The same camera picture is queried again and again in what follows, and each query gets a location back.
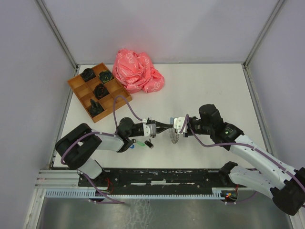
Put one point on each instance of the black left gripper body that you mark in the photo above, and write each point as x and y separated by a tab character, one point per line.
137	133

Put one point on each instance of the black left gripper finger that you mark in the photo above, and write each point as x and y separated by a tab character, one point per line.
160	129
159	124

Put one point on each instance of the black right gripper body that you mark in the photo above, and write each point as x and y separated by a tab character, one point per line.
199	128

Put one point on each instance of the key with black tag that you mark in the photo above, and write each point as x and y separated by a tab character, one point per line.
149	143

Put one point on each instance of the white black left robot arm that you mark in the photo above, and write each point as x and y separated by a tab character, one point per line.
77	147

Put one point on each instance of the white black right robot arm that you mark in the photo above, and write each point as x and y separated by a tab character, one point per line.
282	183

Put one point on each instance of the black rolled item lower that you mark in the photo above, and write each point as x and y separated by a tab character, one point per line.
95	108

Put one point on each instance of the black rolled item centre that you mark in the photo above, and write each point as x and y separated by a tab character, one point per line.
100	91

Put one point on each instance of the brown wooden compartment tray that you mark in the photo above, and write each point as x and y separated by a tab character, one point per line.
84	91

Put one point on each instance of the black yellow rolled item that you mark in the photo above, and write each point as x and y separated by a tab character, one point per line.
105	76

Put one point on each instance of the crumpled pink plastic bag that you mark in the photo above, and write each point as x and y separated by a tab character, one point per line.
136	72

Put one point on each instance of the black rolled item top left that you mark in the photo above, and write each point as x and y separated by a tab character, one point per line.
88	74

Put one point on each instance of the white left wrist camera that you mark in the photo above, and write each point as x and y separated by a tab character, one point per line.
149	127

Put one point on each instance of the black metal base rail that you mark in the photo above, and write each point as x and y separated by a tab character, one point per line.
148	180

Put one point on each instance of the white slotted cable duct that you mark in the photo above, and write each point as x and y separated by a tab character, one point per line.
89	193

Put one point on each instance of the aluminium frame post right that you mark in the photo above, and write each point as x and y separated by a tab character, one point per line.
264	31

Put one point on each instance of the aluminium frame post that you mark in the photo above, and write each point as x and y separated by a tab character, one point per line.
264	31
52	25

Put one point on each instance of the aluminium front frame rail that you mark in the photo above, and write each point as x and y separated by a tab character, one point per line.
57	179

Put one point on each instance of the aluminium frame post left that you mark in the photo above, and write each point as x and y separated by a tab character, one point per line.
52	25

